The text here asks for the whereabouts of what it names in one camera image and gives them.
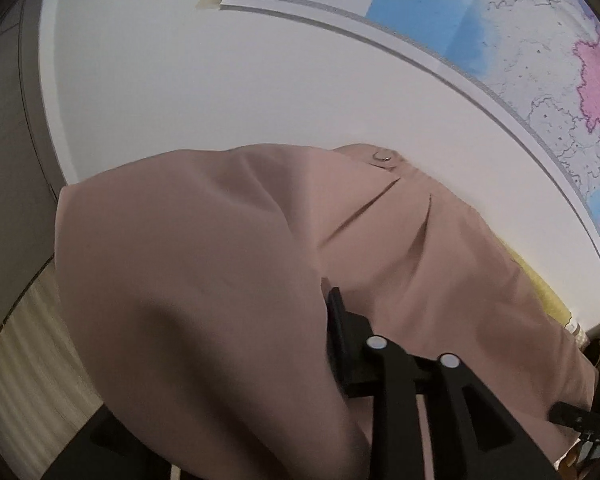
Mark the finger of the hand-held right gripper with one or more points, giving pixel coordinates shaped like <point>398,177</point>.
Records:
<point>570,414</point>

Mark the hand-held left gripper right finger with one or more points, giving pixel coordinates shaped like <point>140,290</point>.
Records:
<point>337,320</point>

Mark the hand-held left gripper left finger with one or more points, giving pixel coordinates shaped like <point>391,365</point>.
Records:
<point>80,460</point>

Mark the pink coat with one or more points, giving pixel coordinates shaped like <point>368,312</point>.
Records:
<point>205,260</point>

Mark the yellow bed sheet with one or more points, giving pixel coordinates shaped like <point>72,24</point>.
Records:
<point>545,295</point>

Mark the wall map poster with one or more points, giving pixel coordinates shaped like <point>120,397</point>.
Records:
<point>530,60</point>

